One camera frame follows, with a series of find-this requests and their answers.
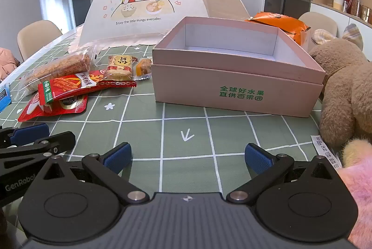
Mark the small rice cracker packet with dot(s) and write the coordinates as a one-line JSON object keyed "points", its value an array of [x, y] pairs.
{"points": [[117, 69]]}

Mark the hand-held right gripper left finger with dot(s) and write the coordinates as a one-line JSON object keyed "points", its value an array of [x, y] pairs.
{"points": [[117, 157]]}

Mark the pink plush toy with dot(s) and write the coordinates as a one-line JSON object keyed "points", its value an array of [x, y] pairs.
{"points": [[360, 188]]}

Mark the brown plush bear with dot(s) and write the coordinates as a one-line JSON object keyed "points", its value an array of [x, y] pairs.
{"points": [[343, 77]]}

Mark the red and white snack packet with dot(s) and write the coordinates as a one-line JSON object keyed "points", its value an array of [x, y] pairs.
{"points": [[66, 106]]}

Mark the small orange pastry packet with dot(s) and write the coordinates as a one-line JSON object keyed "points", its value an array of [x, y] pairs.
{"points": [[144, 67]]}

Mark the pink padded jacket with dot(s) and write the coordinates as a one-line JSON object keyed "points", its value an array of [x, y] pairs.
{"points": [[5, 63]]}

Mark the orange snack bag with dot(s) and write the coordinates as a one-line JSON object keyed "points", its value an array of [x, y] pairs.
{"points": [[279, 21]]}

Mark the clear-wrapped long cracker roll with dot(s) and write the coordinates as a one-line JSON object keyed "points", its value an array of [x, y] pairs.
{"points": [[58, 64]]}

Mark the glass storage jar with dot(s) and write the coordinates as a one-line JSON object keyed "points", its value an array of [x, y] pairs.
{"points": [[355, 6], [366, 13]]}

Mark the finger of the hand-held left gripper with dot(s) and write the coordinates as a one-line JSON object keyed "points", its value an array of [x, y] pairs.
{"points": [[55, 141], [29, 131]]}

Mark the beige chair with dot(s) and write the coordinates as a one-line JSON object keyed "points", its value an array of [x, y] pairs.
{"points": [[37, 37], [319, 21]]}

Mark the blue snack packet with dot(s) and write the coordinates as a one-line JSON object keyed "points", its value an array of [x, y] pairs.
{"points": [[3, 98]]}

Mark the green checked tablecloth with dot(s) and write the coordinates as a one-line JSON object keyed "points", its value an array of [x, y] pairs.
{"points": [[186, 127]]}

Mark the pink cardboard box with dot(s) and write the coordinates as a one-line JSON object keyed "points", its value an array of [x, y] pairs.
{"points": [[232, 86]]}

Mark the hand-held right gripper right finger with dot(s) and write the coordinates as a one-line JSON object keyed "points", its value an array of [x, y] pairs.
{"points": [[257, 157]]}

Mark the red spicy stick packet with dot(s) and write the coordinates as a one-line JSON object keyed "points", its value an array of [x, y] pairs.
{"points": [[69, 85]]}

